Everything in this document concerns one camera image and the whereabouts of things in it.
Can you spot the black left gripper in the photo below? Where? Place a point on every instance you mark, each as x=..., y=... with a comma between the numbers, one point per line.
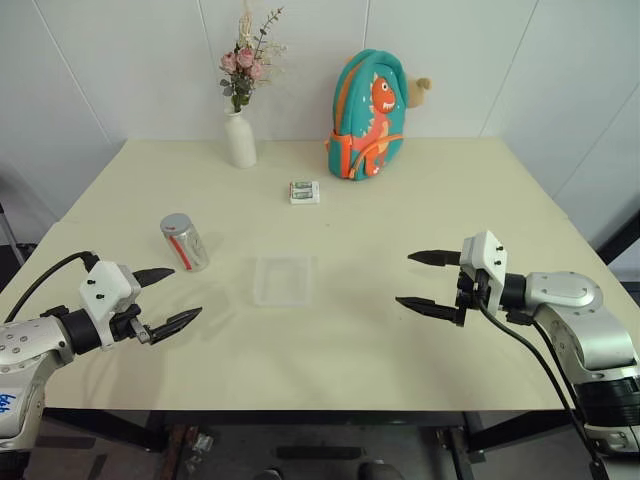
x=125, y=325

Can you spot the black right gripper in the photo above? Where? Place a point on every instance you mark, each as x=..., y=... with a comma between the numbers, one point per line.
x=472, y=291

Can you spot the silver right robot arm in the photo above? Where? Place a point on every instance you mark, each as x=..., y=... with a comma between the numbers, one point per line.
x=565, y=295

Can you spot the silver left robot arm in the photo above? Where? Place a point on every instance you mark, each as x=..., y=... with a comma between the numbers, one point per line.
x=25, y=345

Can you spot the clear vial with red strip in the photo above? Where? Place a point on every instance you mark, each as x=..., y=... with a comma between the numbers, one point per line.
x=192, y=252

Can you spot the clear plastic tray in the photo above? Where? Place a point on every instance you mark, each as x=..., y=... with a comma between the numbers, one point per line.
x=262, y=296

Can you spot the small battery pack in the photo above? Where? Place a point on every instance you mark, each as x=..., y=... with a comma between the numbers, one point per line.
x=305, y=199

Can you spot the dark metal stand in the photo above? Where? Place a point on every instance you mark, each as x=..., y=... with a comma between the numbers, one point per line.
x=10, y=235

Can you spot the white ceramic vase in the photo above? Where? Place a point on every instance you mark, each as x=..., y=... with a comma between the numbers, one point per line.
x=241, y=142

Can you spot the teal dinosaur backpack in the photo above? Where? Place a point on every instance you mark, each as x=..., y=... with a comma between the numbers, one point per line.
x=370, y=100

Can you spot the tan plush toy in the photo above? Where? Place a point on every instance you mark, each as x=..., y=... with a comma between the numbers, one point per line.
x=419, y=90

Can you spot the dark rounded shape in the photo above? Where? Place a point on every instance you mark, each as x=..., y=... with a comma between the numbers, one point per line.
x=379, y=472
x=267, y=475

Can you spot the pink flower bouquet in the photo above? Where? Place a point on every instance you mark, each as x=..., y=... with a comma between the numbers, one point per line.
x=245, y=65

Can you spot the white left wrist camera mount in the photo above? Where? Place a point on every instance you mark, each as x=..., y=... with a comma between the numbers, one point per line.
x=107, y=290

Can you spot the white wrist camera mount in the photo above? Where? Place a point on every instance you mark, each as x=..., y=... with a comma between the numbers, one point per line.
x=107, y=290
x=487, y=250

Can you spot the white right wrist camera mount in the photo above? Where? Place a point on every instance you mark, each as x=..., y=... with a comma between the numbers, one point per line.
x=487, y=250

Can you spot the black table frame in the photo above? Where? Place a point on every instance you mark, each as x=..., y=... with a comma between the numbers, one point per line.
x=300, y=417

